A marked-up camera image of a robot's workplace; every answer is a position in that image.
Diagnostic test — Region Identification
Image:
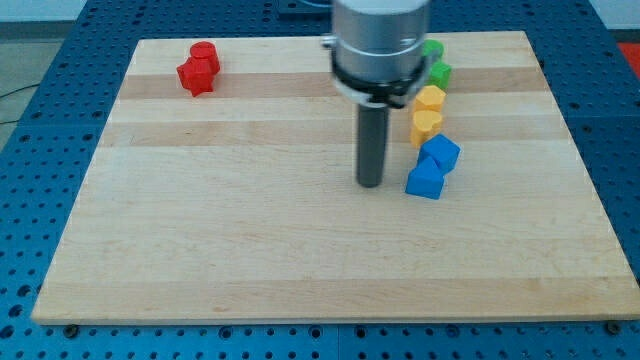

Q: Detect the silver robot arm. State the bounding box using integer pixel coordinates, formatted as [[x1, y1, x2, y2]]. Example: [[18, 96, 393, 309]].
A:
[[322, 0, 430, 109]]

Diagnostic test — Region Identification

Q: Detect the blue triangle block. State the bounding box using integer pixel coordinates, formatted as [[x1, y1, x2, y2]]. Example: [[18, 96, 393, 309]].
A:
[[405, 156, 445, 200]]

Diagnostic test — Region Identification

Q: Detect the red star block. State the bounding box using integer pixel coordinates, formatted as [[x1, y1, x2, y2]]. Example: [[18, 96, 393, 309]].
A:
[[177, 57, 217, 97]]

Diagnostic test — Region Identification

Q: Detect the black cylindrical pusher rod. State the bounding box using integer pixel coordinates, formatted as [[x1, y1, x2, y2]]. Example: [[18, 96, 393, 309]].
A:
[[356, 105, 389, 188]]

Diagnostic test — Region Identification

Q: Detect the wooden board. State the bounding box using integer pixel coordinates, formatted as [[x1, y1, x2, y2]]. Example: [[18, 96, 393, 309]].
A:
[[32, 31, 639, 325]]

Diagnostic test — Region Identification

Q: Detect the yellow heart block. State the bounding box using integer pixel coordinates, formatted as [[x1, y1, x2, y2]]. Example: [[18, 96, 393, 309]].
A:
[[409, 110, 443, 148]]

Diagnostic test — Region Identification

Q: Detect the blue cube block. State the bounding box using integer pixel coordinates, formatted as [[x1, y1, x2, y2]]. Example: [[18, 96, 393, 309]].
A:
[[417, 134, 461, 175]]

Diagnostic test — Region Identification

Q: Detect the yellow hexagon block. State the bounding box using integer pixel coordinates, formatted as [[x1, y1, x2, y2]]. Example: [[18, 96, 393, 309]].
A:
[[413, 85, 446, 112]]

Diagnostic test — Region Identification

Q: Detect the green cube block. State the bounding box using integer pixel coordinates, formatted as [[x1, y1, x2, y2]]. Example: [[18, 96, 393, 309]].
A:
[[426, 61, 452, 91]]

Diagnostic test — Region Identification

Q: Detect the red cylinder block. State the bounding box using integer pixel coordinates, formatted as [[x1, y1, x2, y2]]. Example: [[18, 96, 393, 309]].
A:
[[190, 41, 220, 75]]

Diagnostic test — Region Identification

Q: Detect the green cylinder block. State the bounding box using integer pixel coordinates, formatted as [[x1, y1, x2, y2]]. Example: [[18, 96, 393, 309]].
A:
[[423, 39, 445, 61]]

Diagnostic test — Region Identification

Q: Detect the black cable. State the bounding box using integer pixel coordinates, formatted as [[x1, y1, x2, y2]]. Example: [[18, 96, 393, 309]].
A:
[[0, 83, 40, 126]]

